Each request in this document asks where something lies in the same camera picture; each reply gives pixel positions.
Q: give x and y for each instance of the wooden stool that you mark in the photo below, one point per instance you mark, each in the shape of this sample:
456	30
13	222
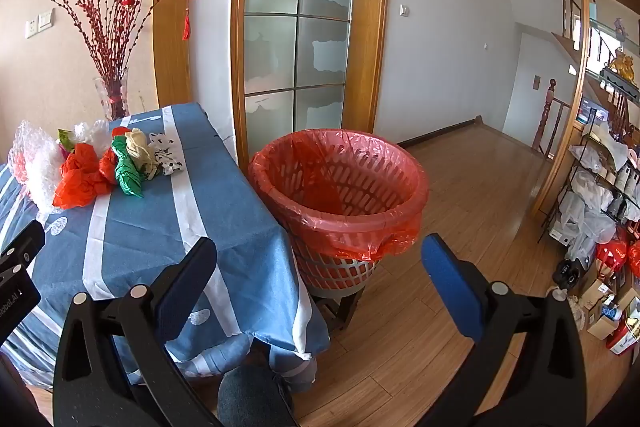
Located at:
345	307

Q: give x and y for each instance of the blue striped tablecloth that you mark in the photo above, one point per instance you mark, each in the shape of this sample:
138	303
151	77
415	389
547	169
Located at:
200	207

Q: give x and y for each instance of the beige plastic bag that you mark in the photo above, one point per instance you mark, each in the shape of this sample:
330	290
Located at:
140	147

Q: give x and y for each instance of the white wall socket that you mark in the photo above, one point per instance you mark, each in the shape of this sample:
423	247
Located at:
32	27

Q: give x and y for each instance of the dark grey cloth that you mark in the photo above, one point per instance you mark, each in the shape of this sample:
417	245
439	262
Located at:
250	399

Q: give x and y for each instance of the frosted glass door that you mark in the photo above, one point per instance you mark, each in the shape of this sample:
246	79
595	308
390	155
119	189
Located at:
300	7

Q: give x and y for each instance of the purple figurine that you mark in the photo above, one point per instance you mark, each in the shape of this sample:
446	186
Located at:
620	27

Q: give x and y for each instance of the green printed packet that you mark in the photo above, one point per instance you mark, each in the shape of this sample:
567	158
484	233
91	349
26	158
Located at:
65	138

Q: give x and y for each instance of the wooden door frame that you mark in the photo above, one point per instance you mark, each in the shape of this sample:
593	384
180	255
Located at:
372	7

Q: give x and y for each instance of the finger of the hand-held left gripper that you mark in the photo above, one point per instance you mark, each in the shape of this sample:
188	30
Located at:
22	239

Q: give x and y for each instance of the white black-spotted plastic bag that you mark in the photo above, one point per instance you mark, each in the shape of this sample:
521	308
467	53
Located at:
167	157

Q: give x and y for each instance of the red berry branches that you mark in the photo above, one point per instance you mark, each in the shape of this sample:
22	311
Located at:
112	22

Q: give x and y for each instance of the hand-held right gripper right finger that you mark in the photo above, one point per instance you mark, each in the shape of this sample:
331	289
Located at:
445	277

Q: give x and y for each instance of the wooden stair newel post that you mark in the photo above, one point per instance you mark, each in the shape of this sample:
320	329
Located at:
547	107

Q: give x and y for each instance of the golden figurine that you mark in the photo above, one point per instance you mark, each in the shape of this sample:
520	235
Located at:
622	64

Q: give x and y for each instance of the orange-red plastic bag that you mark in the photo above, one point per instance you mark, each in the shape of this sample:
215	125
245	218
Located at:
80	182

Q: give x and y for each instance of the red shopping bag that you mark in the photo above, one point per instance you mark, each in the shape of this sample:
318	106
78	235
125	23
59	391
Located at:
612	257

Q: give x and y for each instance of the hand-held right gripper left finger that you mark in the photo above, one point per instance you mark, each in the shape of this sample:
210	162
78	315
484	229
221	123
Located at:
185	277

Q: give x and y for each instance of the clear bubble wrap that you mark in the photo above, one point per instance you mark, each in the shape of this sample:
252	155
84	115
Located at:
35	172

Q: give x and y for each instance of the cardboard box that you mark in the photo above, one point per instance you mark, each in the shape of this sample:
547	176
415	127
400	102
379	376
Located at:
602	319

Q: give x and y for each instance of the black shoes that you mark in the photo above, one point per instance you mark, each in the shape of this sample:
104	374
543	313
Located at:
567	269

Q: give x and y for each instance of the black metal shelf rack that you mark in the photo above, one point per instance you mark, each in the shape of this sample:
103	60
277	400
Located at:
595	147

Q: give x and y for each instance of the glass vase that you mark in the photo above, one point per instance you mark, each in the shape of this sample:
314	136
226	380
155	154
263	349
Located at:
115	99

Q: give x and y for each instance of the red plastic bin liner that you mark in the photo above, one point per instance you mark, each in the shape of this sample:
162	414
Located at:
300	187

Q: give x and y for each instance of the wooden staircase railing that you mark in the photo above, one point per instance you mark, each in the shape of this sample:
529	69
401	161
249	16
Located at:
570	17

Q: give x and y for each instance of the green plastic bag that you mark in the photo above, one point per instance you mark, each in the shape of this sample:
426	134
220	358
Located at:
129	177

